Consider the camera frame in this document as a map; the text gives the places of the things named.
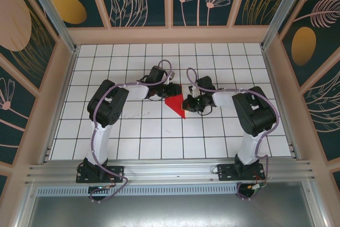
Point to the red paper sheet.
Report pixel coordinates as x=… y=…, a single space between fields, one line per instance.
x=175 y=103

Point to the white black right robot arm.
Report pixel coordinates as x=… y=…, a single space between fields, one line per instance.
x=248 y=152

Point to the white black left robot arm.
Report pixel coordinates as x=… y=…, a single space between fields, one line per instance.
x=99 y=142

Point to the grey metal sheet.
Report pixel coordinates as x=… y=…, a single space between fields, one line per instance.
x=170 y=211

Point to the small circuit board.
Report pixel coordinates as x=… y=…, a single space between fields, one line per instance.
x=257 y=187
x=99 y=189

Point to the aluminium mounting rail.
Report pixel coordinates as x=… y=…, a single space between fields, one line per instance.
x=170 y=169

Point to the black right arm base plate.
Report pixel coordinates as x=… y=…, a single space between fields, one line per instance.
x=225 y=173

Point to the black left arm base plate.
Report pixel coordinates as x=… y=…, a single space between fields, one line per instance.
x=118 y=169

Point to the aluminium frame post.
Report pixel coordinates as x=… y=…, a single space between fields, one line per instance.
x=53 y=11
x=284 y=11

